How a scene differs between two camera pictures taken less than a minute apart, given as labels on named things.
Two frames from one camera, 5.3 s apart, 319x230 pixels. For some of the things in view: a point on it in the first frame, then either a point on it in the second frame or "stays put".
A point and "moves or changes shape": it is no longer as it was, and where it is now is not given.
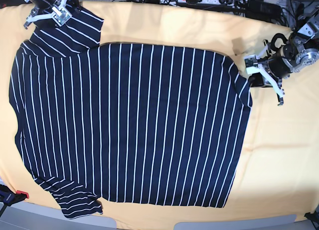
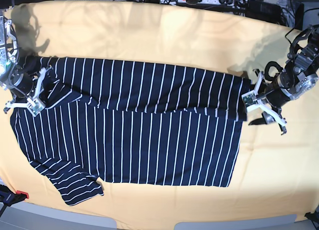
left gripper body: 44,0 to 21,83
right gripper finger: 256,79 to 266,119
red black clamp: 8,197 stays put
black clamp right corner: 312,216 stays put
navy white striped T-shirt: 126,122 moves or changes shape
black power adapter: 263,11 stays put
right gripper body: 283,63 to 283,84
